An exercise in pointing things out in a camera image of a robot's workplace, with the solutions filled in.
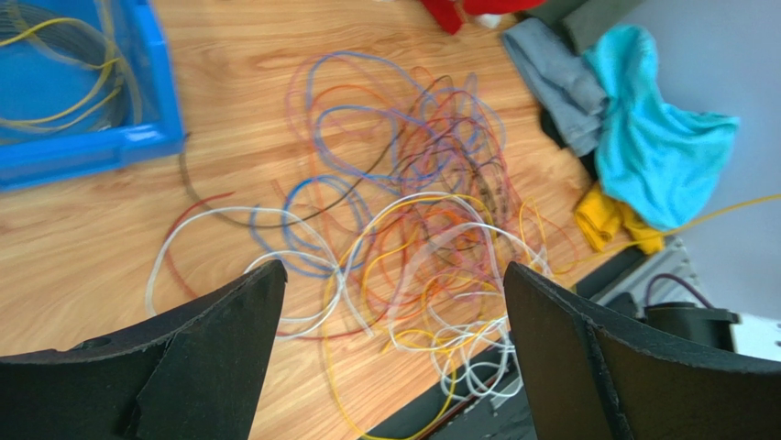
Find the yellow cloth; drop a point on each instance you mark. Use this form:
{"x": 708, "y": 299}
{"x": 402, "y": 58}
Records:
{"x": 600, "y": 217}

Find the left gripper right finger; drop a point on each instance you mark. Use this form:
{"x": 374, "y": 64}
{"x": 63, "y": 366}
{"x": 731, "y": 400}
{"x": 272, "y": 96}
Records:
{"x": 592, "y": 373}

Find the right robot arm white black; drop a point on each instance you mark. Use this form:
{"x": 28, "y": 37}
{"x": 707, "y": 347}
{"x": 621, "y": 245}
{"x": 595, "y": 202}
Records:
{"x": 741, "y": 333}

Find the red garment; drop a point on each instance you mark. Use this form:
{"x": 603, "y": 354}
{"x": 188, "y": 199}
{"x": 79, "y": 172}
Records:
{"x": 450, "y": 15}

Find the blue double bin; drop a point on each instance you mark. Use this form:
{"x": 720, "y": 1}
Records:
{"x": 86, "y": 87}

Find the grey cloth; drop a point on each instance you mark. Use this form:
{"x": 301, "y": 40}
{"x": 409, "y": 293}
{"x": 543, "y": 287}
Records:
{"x": 561, "y": 81}

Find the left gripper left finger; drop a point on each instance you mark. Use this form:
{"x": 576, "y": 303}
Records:
{"x": 193, "y": 372}

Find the olive green shirt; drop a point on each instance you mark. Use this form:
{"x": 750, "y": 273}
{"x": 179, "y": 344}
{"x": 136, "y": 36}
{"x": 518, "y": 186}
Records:
{"x": 581, "y": 23}

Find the cyan cloth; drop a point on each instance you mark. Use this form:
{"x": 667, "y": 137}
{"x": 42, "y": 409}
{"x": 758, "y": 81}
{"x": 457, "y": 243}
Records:
{"x": 663, "y": 161}

